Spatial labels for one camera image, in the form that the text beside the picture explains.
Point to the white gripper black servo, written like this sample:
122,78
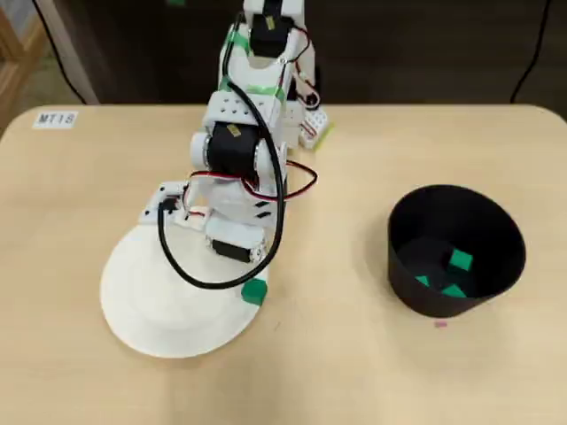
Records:
232,249

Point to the green cube block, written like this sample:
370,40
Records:
253,292
460,260
422,280
454,292

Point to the white paper plate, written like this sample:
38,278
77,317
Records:
155,310

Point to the black round pot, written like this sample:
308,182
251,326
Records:
447,305

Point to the white MT18 label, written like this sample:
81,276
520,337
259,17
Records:
55,119

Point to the green tape piece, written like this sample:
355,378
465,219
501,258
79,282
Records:
175,2

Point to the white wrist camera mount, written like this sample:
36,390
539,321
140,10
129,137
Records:
155,208

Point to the grey metal post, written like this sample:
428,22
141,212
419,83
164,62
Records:
73,53

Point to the light wooden furniture frame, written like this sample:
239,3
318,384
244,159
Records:
15,62

